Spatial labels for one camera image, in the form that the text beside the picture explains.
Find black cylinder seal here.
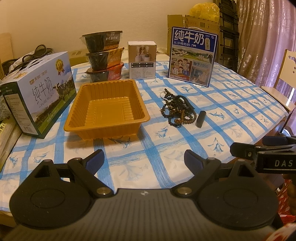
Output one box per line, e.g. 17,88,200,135
196,110,206,128

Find brown wooden bead bracelets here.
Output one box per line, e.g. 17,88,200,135
159,88,197,128

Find orange plastic tray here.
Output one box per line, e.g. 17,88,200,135
64,79,151,140

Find black leather strap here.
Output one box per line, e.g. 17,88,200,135
172,95,196,112

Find wooden chair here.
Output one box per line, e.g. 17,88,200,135
261,49,295,134

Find blue white checkered tablecloth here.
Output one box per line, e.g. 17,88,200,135
1,61,286,211

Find white green milk carton box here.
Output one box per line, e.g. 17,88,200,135
1,52,76,138

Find black folding cart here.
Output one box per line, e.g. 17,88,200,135
214,0,239,72

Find bottom red instant food bowl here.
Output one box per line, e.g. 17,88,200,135
85,62,124,82

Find middle orange instant food bowl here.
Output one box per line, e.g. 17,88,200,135
86,47,125,71

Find pink curtain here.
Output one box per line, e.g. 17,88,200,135
237,1,295,87

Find blue milk carton box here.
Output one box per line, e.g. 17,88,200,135
168,27,218,87

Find small white product box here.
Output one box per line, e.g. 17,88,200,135
128,41,157,80

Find top black instant food bowl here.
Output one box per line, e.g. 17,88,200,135
80,31,123,53

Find yellow plastic bag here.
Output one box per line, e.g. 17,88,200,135
189,3,220,22

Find brown cardboard box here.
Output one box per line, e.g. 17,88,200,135
166,15,220,55

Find black cables bundle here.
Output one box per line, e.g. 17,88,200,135
1,44,55,75

